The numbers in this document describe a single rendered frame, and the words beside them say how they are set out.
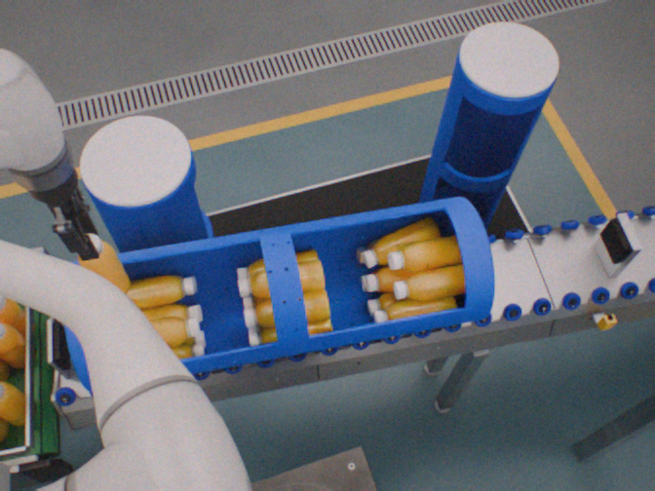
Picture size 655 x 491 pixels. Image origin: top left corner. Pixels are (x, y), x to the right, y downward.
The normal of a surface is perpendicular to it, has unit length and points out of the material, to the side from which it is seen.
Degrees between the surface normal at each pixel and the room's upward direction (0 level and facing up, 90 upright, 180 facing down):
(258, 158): 0
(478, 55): 0
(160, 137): 0
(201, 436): 39
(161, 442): 8
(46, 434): 30
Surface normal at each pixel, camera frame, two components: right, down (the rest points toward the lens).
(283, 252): -0.01, -0.61
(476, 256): 0.10, -0.07
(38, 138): 0.75, 0.59
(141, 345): 0.25, -0.80
